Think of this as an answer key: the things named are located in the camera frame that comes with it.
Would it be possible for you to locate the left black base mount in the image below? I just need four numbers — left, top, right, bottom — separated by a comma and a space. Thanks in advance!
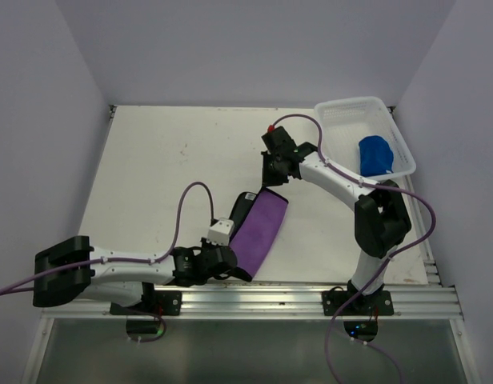
110, 290, 182, 317

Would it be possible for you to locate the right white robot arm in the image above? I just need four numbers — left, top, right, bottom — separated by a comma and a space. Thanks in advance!
262, 126, 411, 314

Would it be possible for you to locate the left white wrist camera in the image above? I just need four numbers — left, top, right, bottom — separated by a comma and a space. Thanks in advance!
206, 218, 234, 246

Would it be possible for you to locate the white plastic basket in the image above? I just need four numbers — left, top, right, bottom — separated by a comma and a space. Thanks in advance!
314, 97, 416, 182

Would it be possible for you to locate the blue towel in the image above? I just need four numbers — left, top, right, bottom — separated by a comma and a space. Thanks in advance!
359, 135, 394, 177

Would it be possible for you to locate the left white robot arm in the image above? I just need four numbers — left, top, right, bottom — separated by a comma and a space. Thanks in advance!
33, 236, 252, 314

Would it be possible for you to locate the purple and grey towel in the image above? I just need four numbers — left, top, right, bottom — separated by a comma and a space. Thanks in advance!
229, 188, 289, 282

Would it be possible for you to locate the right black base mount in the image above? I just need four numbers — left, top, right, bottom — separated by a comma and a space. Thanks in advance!
321, 286, 395, 317

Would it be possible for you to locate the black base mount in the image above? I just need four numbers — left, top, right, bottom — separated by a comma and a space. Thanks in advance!
110, 290, 182, 317
321, 286, 395, 317

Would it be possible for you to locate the aluminium frame rail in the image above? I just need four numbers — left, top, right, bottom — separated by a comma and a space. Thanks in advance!
38, 279, 463, 325

